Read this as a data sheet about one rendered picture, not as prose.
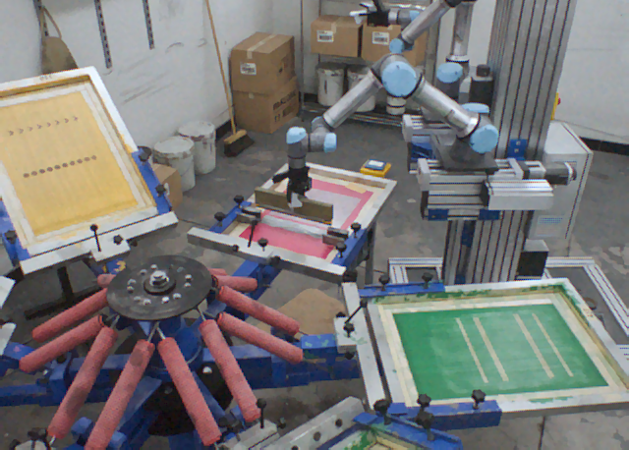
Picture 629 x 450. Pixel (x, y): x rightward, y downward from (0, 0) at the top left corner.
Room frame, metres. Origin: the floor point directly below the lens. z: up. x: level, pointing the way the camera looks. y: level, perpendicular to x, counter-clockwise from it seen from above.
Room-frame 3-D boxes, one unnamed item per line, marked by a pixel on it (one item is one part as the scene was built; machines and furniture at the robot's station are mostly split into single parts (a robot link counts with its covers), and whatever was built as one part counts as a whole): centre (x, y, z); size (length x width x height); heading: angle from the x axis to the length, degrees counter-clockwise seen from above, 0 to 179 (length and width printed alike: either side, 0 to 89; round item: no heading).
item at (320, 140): (2.16, -0.03, 1.39); 0.11 x 0.11 x 0.08; 1
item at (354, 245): (1.98, -0.14, 0.98); 0.30 x 0.05 x 0.07; 156
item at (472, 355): (1.44, -0.46, 1.05); 1.08 x 0.61 x 0.23; 96
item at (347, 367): (1.41, -0.17, 0.90); 1.24 x 0.06 x 0.06; 96
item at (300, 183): (2.14, 0.06, 1.23); 0.09 x 0.08 x 0.12; 66
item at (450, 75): (2.79, -0.66, 1.42); 0.13 x 0.12 x 0.14; 155
